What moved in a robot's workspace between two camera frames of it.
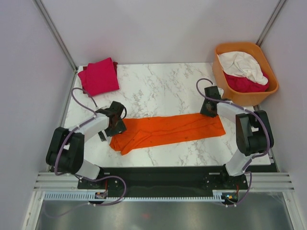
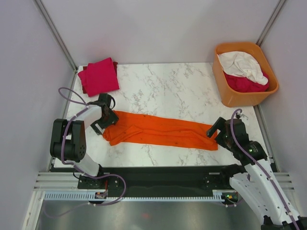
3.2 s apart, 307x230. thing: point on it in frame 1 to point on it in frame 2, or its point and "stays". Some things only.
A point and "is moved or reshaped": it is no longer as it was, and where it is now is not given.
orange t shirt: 142,132 is moved or reshaped
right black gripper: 204,111 to 218,124
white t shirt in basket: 243,64 stays
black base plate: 164,181 stays
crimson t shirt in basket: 239,84 stays
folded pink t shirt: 100,77 stays
